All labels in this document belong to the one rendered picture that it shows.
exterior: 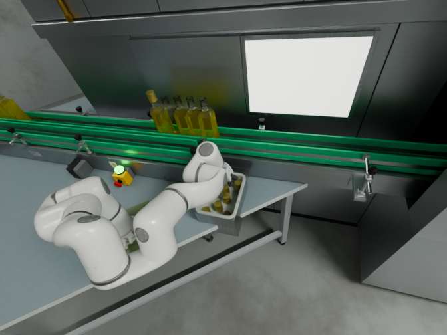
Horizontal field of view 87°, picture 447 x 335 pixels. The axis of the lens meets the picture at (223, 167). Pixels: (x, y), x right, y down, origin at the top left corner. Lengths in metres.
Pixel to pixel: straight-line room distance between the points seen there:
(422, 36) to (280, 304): 1.44
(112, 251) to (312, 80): 0.84
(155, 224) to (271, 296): 1.25
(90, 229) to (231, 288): 1.30
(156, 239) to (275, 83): 0.73
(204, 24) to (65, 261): 1.10
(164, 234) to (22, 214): 1.12
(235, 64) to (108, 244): 0.75
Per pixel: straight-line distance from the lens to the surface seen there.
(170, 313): 1.78
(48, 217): 0.75
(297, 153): 1.01
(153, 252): 0.58
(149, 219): 0.54
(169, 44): 1.06
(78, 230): 0.54
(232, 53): 0.97
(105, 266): 0.58
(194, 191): 0.64
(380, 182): 1.11
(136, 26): 1.11
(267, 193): 1.09
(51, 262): 1.31
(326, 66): 0.96
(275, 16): 0.91
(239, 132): 1.07
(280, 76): 0.99
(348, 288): 1.78
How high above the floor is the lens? 1.66
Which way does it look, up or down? 50 degrees down
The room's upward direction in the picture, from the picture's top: 13 degrees counter-clockwise
